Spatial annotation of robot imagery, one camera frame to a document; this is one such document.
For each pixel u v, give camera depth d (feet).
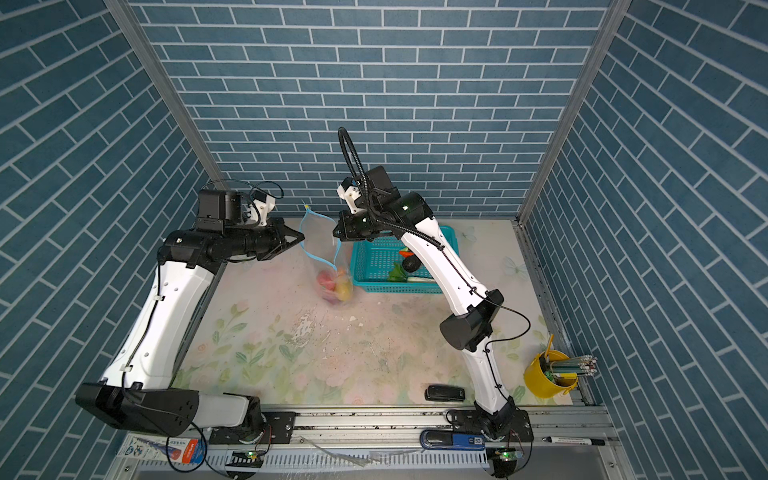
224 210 1.73
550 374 2.41
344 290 2.81
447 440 2.40
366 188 1.83
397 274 3.28
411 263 3.34
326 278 2.44
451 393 2.56
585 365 2.22
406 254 3.53
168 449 2.28
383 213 1.75
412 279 3.23
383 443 2.42
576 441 2.37
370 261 3.56
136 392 1.23
